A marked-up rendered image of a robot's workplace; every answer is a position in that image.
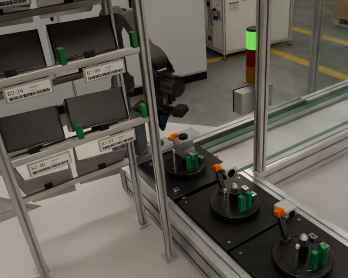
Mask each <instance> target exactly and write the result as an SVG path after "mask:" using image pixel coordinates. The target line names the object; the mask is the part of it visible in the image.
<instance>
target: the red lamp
mask: <svg viewBox="0 0 348 278"><path fill-rule="evenodd" d="M255 55H256V51H255V50H249V49H247V48H246V65H247V66H248V67H255Z"/></svg>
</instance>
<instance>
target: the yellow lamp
mask: <svg viewBox="0 0 348 278"><path fill-rule="evenodd" d="M246 82H248V83H251V84H255V67H248V66H247V65H246Z"/></svg>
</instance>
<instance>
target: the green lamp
mask: <svg viewBox="0 0 348 278"><path fill-rule="evenodd" d="M246 48H247V49H249V50H256V32H249V31H247V30H246Z"/></svg>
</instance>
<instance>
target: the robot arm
mask: <svg viewBox="0 0 348 278"><path fill-rule="evenodd" d="M112 9H113V16H114V22H115V29H116V34H117V40H118V47H119V49H123V48H124V45H123V38H122V30H123V28H124V29H125V30H126V32H127V33H128V34H129V32H130V31H135V26H134V18H133V11H132V10H128V9H127V8H121V7H120V6H112ZM149 46H150V55H151V64H152V73H153V79H154V88H155V97H156V106H157V115H158V121H159V128H160V129H161V131H164V130H165V127H166V124H167V120H168V118H169V117H170V116H171V115H172V116H173V117H180V118H182V117H183V116H184V115H185V114H186V113H187V112H188V111H189V108H188V106H187V105H186V104H178V105H177V106H175V107H173V106H169V104H170V105H171V104H173V101H176V97H180V96H181V95H182V94H183V92H184V90H185V84H184V82H183V80H181V79H180V77H179V76H178V75H174V74H172V73H174V72H175V70H174V69H173V65H172V64H171V62H170V61H169V59H168V57H167V55H166V54H165V53H164V52H163V50H162V49H161V48H160V47H158V46H156V45H155V44H153V43H152V42H151V40H150V39H149ZM121 58H123V59H124V63H125V70H126V72H125V73H123V78H124V85H125V92H126V99H127V103H128V110H129V112H130V111H131V110H132V109H134V111H135V112H138V113H139V112H140V109H139V104H140V103H145V100H142V99H141V100H140V101H139V102H137V103H136V104H135V105H134V106H131V105H130V98H129V95H131V94H134V86H135V83H134V77H133V76H131V75H130V74H129V72H128V71H127V67H126V60H125V57H121ZM163 68H167V69H165V70H162V71H158V70H161V69H163ZM113 88H115V84H114V77H113V76H112V79H111V88H110V89H113Z"/></svg>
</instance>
